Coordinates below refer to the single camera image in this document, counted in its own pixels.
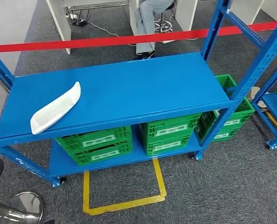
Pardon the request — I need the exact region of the blue metal shelf rack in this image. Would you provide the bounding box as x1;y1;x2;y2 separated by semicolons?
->
0;0;277;189
252;56;277;151

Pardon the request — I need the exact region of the white curved plastic trim part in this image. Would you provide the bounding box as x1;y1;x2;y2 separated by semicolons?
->
30;81;81;135

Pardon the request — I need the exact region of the office chair with chrome base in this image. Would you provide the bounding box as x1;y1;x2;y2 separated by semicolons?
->
154;9;174;34

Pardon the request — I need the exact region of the person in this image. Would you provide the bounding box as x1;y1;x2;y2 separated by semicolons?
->
134;0;175;60

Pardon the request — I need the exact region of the red barrier belt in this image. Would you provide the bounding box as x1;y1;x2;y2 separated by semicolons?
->
0;21;277;53

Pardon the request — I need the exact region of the chrome stanchion base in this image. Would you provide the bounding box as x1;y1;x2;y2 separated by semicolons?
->
249;86;270;112

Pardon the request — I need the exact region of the yellow floor tape outline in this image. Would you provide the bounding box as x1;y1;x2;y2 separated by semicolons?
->
265;111;277;134

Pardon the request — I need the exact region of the white floor cable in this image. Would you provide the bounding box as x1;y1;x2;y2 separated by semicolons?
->
87;21;137;48

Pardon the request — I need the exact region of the black power cable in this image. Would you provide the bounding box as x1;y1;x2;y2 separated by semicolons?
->
71;9;92;27

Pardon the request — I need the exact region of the chrome stanchion post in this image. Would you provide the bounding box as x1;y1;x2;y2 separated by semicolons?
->
0;191;44;224

